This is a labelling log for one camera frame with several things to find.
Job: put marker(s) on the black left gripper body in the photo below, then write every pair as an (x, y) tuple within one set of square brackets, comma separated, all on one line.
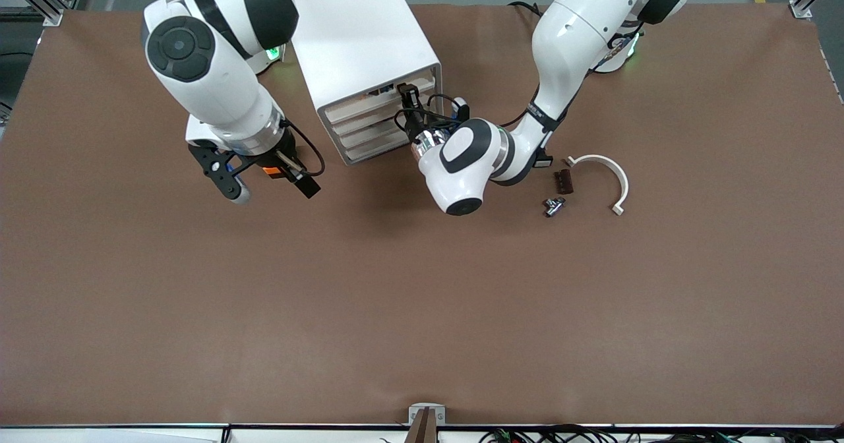
[(416, 126)]

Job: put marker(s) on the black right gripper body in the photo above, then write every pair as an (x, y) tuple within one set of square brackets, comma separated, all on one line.
[(285, 155)]

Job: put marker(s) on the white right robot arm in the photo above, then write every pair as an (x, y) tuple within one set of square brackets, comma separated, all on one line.
[(217, 67)]

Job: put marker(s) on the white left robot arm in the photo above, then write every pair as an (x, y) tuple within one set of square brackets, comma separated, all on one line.
[(573, 28)]

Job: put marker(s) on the orange box with hole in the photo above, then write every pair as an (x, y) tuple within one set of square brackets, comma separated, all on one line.
[(271, 171)]

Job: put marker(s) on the brown terminal block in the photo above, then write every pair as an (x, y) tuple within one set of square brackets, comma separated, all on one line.
[(564, 181)]

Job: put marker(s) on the silver metal fitting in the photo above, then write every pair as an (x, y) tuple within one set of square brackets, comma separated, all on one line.
[(554, 207)]

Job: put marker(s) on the brown table mat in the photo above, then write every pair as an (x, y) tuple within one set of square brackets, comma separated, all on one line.
[(422, 298)]

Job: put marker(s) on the white curved plastic clip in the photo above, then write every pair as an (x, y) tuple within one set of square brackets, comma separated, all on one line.
[(620, 178)]

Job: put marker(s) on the black white rectangular switch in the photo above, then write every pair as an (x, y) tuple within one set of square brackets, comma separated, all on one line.
[(544, 161)]

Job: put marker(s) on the grey mounting bracket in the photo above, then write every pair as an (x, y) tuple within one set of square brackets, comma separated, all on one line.
[(426, 409)]

